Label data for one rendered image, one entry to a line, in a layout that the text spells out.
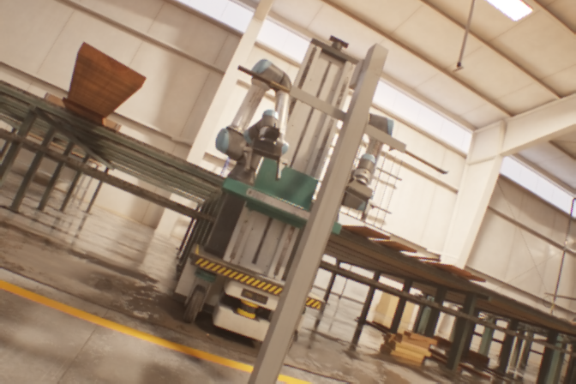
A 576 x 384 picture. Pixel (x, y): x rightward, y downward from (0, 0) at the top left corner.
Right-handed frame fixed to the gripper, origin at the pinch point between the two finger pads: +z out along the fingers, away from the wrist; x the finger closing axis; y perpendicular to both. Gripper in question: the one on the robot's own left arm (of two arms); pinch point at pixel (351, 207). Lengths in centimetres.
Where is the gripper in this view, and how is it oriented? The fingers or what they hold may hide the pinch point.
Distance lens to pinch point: 155.6
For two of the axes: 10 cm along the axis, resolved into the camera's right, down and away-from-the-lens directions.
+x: 8.8, 4.8, -0.1
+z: -4.0, 7.1, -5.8
